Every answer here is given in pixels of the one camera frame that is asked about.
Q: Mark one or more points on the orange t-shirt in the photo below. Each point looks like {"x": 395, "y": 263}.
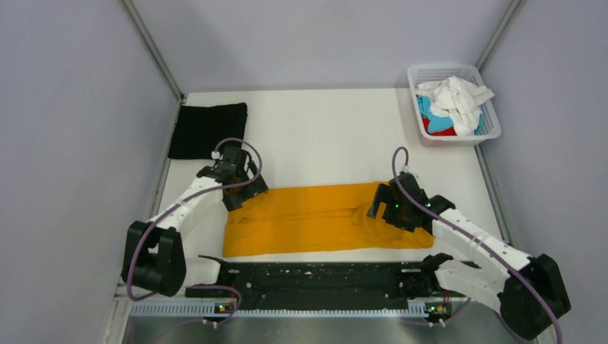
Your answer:
{"x": 314, "y": 219}

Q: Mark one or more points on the folded black t-shirt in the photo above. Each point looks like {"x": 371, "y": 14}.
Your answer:
{"x": 199, "y": 129}

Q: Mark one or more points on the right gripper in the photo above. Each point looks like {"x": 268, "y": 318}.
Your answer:
{"x": 385, "y": 193}

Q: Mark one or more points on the red t-shirt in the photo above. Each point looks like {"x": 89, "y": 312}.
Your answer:
{"x": 448, "y": 131}

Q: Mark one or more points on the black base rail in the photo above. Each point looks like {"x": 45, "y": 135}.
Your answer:
{"x": 319, "y": 286}

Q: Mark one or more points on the white plastic basket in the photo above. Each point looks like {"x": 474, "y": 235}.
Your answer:
{"x": 421, "y": 73}

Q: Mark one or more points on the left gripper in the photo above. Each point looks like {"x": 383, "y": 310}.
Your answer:
{"x": 234, "y": 201}

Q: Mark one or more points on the light blue t-shirt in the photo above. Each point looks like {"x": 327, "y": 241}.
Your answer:
{"x": 460, "y": 112}

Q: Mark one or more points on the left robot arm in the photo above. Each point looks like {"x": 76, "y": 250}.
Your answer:
{"x": 154, "y": 257}

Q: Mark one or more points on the white t-shirt in basket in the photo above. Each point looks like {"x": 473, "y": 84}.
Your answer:
{"x": 455, "y": 85}

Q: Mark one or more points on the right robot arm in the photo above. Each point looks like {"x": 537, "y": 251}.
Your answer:
{"x": 527, "y": 292}

